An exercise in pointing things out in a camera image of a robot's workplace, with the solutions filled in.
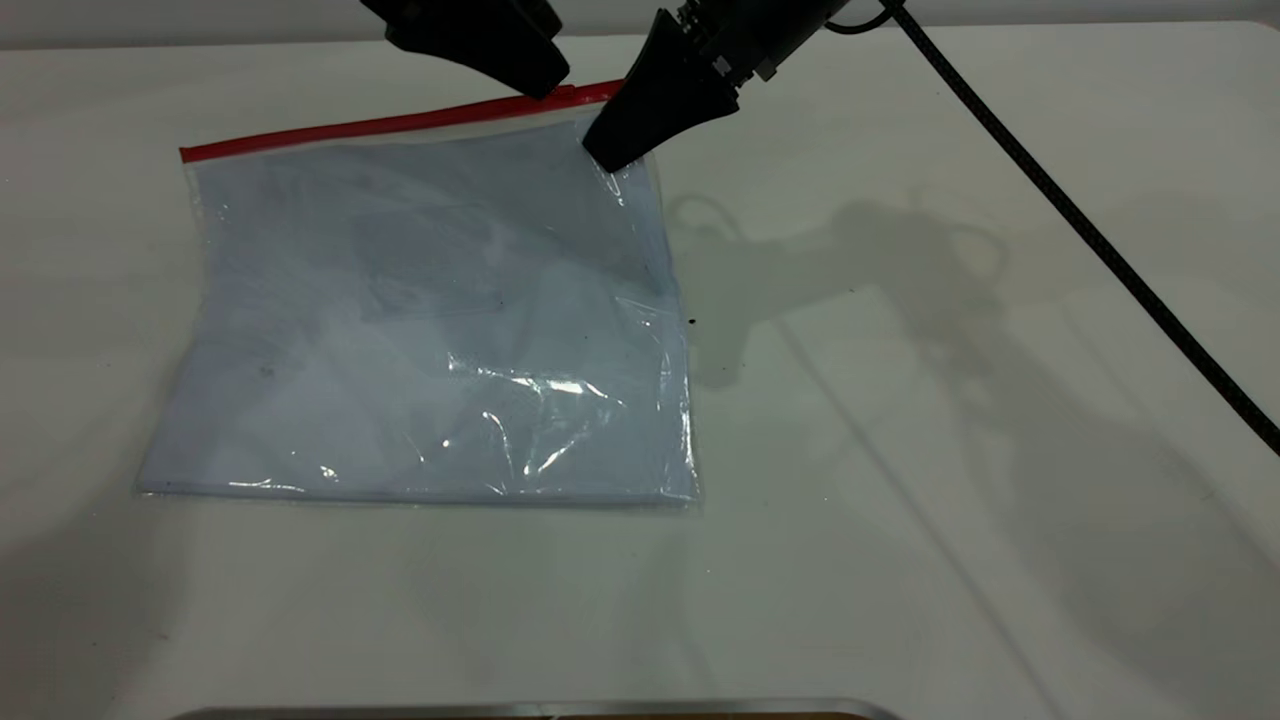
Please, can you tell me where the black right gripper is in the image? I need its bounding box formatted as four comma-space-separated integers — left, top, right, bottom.
582, 0, 851, 173

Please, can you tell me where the clear plastic zip bag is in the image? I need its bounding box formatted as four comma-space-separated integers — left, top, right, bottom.
135, 80, 703, 513

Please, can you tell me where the metal table edge trim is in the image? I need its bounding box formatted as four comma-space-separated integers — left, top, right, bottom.
170, 697, 906, 720

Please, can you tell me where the black braided cable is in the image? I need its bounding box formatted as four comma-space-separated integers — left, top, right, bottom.
825, 0, 1280, 457

